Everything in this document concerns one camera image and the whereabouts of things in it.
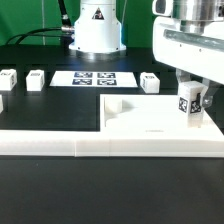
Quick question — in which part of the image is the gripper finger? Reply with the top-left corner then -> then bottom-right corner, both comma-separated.
198,79 -> 220,108
176,69 -> 191,86

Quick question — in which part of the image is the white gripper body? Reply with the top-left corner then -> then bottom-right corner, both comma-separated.
152,0 -> 224,85

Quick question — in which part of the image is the white square table top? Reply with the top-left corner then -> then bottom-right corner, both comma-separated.
100,94 -> 224,158

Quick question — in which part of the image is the white sheet with tags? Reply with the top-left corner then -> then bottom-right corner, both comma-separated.
50,71 -> 137,88

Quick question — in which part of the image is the white L-shaped obstacle fence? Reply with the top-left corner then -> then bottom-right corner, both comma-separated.
0,98 -> 224,158

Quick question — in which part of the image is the white part at left edge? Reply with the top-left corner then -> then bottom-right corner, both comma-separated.
0,94 -> 4,114

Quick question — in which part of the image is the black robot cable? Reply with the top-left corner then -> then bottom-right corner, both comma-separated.
4,0 -> 76,46

